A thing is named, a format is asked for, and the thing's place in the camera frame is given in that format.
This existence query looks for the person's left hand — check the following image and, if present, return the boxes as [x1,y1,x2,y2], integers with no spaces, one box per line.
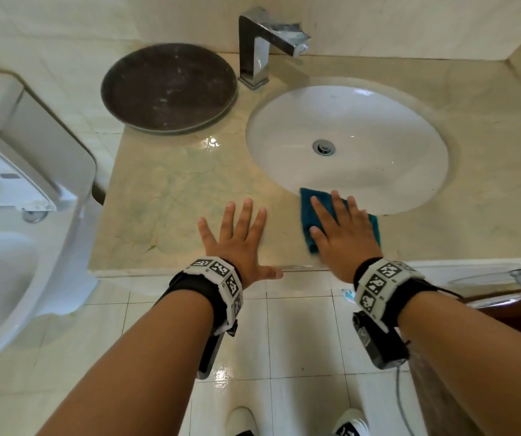
[197,198,284,289]

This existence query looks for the teal cleaning cloth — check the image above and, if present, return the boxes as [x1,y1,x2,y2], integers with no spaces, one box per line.
[300,187,381,256]

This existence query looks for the chrome faucet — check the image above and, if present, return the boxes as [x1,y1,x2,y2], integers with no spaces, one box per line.
[237,6,311,90]

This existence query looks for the person's right shoe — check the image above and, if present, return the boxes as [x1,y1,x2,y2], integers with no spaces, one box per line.
[332,407,370,436]

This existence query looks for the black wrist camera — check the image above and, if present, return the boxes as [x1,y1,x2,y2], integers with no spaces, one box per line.
[196,320,239,381]
[352,311,410,371]

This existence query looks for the person's right hand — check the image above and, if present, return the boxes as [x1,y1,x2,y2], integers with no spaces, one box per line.
[309,190,384,285]

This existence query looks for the white toilet tank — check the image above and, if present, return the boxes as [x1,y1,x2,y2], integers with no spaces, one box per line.
[0,70,97,205]

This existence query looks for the person's left forearm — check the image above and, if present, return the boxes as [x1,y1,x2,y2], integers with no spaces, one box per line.
[38,290,216,436]

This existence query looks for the right marker wristband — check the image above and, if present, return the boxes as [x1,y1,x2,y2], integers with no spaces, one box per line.
[353,257,438,334]

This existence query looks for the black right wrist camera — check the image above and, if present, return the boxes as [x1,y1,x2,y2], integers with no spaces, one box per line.
[352,311,410,371]

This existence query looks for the white toilet bowl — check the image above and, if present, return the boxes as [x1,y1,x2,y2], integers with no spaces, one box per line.
[0,199,102,375]

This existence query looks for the white ceramic sink basin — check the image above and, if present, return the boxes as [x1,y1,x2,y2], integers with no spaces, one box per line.
[245,76,450,216]

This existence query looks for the grey stone door jamb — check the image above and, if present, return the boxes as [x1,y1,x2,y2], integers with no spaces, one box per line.
[407,345,484,436]

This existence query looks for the left marker wristband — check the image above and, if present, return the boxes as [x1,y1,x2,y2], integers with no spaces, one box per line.
[158,256,245,337]

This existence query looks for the person's shoe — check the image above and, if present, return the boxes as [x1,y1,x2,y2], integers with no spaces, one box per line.
[332,407,370,436]
[225,406,259,436]

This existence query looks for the round dark brown tray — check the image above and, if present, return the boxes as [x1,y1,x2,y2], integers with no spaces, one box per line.
[100,42,239,134]

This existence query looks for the black cable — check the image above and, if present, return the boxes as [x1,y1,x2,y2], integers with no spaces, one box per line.
[394,285,463,436]

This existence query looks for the person's right forearm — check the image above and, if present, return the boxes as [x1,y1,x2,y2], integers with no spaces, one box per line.
[398,290,521,436]

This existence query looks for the white toilet seat lid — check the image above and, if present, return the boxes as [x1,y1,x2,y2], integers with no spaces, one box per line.
[0,115,66,223]

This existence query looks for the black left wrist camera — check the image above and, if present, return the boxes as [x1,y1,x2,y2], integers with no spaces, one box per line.
[196,320,239,381]

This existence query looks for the marker wristband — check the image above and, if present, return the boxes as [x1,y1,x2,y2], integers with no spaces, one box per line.
[353,257,438,334]
[158,256,245,337]

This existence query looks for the person's left shoe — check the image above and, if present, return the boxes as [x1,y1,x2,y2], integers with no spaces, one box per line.
[225,406,259,436]

